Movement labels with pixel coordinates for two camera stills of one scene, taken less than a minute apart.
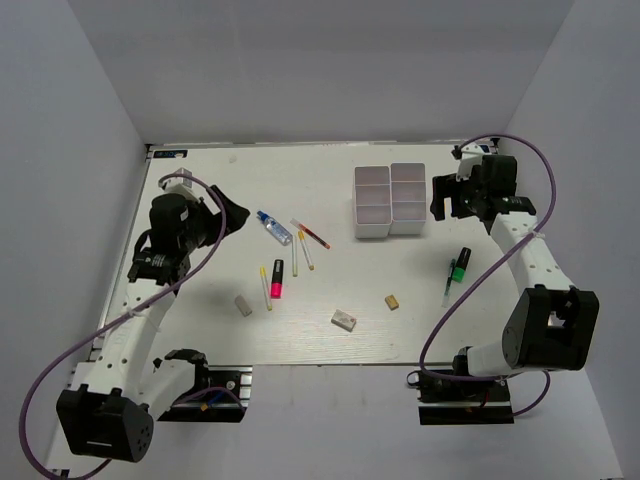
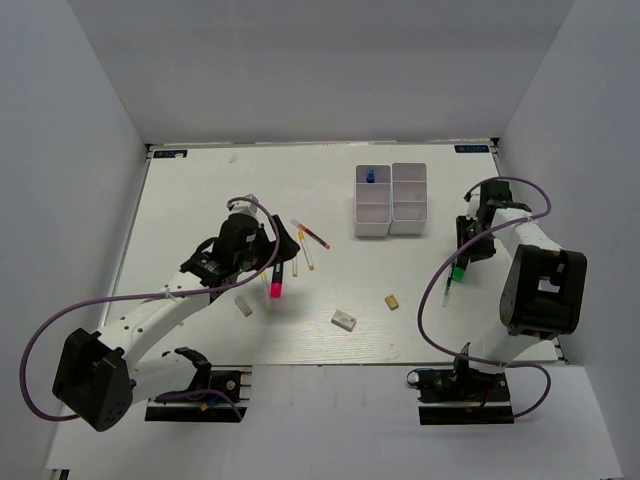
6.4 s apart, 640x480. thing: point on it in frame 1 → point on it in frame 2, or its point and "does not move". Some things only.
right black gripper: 444,187 → 463,225
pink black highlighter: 277,278 does not move
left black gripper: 236,214 → 288,248
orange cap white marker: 302,240 does not move
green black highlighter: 461,265 does not move
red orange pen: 310,233 does not move
